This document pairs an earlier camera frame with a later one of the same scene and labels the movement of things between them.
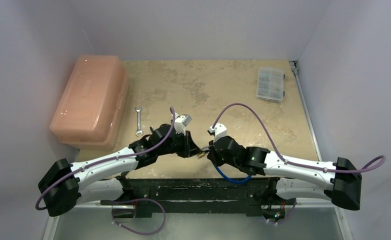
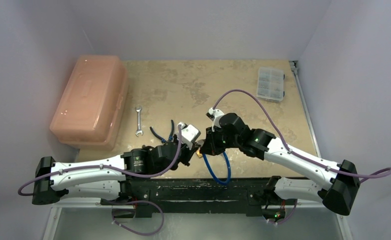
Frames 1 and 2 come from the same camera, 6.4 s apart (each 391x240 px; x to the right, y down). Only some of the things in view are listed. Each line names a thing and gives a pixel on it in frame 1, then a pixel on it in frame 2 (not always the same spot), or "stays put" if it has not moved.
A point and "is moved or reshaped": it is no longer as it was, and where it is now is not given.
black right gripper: (215, 149) to (209, 141)
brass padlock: (201, 155) stays put
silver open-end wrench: (138, 109) stays put
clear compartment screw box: (270, 86) stays put
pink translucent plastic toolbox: (90, 107) stays put
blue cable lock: (232, 181) is moved or reshaped
